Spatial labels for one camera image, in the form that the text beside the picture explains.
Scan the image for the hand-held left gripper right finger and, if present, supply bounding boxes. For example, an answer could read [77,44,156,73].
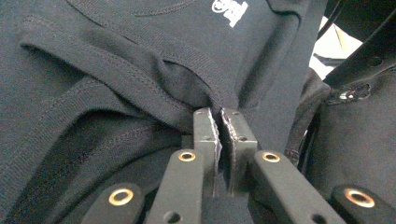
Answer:
[220,107,259,196]

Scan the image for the white table cover sheet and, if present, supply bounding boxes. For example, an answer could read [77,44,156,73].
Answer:
[307,15,364,80]

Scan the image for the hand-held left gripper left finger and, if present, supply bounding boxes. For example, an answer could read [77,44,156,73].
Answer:
[192,106,223,199]

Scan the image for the black tank top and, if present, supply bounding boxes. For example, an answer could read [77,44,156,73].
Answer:
[0,0,396,224]

